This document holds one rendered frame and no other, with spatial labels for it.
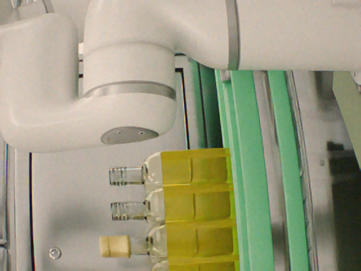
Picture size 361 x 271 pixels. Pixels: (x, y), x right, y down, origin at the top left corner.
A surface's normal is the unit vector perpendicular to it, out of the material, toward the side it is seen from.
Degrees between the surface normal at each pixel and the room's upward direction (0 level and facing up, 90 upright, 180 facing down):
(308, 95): 90
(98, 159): 90
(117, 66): 79
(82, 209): 90
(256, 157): 90
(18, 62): 63
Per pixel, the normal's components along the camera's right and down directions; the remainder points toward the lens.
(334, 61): 0.05, 0.85
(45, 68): 0.29, -0.26
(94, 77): -0.72, -0.14
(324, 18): 0.03, -0.11
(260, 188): 0.03, -0.48
